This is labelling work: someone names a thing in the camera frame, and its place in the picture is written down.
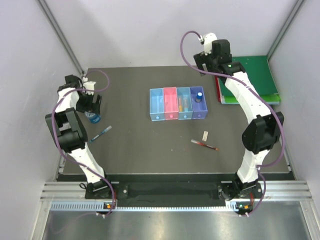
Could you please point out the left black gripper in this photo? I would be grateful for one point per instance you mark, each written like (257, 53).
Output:
(94, 107)

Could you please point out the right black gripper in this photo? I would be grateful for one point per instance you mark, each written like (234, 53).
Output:
(201, 59)

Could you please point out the red folder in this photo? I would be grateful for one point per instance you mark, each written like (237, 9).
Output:
(218, 89)

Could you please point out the dark green binder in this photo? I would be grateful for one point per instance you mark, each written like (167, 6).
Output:
(259, 74)

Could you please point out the blue cap bottle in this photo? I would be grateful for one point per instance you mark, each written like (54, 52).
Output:
(199, 97)

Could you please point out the blue grey eraser stick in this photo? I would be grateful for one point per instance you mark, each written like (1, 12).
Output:
(186, 103)

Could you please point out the purple plastic tray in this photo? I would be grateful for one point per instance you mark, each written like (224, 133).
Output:
(200, 109)

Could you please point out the light blue tray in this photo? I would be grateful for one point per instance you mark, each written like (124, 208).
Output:
(156, 104)
(185, 92)

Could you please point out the pink plastic tray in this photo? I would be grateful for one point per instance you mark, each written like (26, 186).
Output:
(171, 108)

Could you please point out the light green folder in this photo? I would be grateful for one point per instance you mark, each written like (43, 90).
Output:
(272, 99)

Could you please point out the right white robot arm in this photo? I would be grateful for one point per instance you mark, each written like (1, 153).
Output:
(264, 124)

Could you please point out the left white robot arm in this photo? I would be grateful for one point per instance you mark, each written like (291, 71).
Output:
(70, 136)

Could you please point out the blue white tape roll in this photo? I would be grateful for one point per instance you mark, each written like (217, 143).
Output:
(93, 117)

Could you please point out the blue pen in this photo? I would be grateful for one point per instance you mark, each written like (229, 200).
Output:
(100, 134)

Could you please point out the small grey eraser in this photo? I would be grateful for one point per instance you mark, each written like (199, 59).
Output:
(205, 136)

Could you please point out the red pen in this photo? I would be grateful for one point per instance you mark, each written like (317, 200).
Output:
(204, 145)

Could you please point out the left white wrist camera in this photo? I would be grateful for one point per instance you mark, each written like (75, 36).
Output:
(88, 86)

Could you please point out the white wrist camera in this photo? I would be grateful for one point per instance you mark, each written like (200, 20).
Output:
(206, 40)
(88, 86)

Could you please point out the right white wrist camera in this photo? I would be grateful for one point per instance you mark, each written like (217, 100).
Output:
(206, 40)

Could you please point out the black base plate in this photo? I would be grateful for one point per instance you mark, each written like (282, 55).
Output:
(176, 194)

